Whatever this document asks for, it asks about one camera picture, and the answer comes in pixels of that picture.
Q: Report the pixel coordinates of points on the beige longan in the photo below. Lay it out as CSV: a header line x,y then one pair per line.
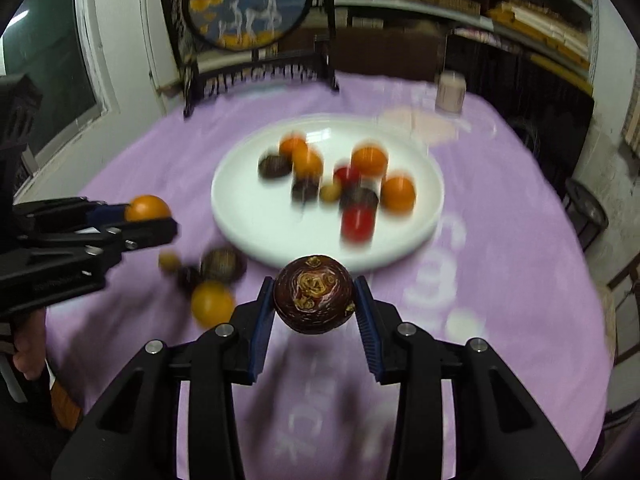
x,y
330,192
168,260

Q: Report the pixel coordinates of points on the brown wooden board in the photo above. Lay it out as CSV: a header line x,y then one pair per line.
x,y
380,55

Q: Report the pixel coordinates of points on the white plate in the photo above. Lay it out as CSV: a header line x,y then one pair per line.
x,y
240,210

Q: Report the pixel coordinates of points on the purple printed blanket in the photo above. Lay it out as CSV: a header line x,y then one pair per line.
x,y
150,160

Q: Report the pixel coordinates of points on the white board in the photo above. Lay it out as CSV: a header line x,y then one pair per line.
x,y
160,45

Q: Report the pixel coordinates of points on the window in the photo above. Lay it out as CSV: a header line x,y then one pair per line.
x,y
55,60

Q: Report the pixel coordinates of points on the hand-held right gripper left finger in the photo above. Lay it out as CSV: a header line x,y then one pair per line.
x,y
262,327

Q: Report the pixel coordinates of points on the person's left hand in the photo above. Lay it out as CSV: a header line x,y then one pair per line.
x,y
30,347

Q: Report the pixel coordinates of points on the red tomato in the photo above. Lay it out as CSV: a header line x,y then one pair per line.
x,y
357,222
346,175

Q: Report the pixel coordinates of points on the dark red cherry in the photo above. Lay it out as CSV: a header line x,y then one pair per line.
x,y
186,277
305,191

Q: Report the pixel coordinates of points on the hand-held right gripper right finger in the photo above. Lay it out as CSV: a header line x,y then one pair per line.
x,y
367,332

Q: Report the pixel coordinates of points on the black round stool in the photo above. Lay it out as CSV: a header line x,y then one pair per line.
x,y
587,205

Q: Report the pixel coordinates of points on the orange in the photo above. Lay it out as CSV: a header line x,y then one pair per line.
x,y
146,208
370,158
398,193
212,302
290,145
307,163

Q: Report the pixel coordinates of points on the round decorative deer screen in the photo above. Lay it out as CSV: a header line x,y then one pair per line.
x,y
245,5

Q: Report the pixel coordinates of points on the dark brown water chestnut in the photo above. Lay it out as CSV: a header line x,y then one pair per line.
x,y
314,294
274,166
358,199
222,265

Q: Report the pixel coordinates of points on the wooden chair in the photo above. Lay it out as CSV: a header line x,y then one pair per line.
x,y
622,280

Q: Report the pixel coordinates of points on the black flat panel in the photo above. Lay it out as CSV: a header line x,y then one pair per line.
x,y
525,90

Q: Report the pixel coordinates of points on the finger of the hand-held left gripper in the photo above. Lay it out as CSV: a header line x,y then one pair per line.
x,y
107,212
145,232

